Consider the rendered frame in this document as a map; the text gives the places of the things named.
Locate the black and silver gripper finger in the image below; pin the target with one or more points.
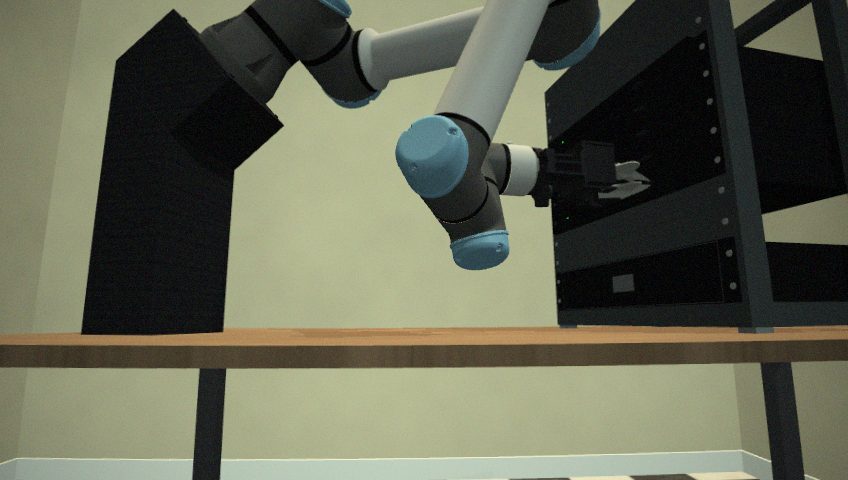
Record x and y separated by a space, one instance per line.
598 200
626 171

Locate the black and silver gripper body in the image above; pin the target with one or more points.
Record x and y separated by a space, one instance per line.
596 166

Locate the dark grey server rack frame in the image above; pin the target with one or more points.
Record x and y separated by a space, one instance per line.
719 153

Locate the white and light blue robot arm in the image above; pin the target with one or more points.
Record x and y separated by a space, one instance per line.
450 172

